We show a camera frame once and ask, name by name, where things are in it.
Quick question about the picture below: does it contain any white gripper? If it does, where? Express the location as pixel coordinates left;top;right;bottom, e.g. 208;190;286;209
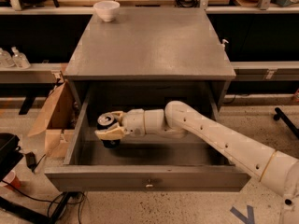
94;109;145;140

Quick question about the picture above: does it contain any blue pepsi can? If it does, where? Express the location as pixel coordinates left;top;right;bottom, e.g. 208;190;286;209
97;113;121;148

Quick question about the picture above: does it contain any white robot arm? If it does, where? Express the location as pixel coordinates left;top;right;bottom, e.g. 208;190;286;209
95;101;299;224

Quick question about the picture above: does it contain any open grey top drawer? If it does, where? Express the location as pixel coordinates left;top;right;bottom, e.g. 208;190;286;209
45;90;249;192

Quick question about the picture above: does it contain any metal drawer knob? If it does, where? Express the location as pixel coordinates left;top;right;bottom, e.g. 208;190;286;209
145;178;154;189

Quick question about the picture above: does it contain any brown cardboard box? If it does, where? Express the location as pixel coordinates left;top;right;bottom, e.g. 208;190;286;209
28;81;74;158

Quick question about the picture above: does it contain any grey wooden cabinet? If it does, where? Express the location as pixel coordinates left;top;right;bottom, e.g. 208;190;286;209
65;7;235;106

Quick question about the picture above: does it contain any black power adapter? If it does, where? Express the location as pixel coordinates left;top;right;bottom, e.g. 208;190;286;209
25;152;36;169

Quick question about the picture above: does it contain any black bin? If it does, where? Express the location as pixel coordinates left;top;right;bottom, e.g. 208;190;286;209
0;133;23;181

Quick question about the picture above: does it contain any white ceramic bowl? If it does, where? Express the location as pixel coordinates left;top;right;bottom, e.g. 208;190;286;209
93;1;121;21

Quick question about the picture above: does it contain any clear sanitizer bottle right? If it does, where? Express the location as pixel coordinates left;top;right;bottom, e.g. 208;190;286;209
11;47;31;69

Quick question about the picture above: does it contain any clear sanitizer bottle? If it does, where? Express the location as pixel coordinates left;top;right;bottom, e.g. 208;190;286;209
0;48;15;68
11;47;31;69

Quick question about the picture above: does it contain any red plastic cup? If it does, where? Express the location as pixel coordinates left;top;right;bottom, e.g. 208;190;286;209
0;170;21;190

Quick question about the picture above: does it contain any clear sanitizer bottle left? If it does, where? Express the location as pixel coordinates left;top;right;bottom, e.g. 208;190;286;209
0;48;15;68

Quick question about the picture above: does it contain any small white pump bottle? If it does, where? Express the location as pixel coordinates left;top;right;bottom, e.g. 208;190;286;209
221;39;229;50

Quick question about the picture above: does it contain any black floor cable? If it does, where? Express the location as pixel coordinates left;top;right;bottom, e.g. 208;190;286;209
1;179;88;224

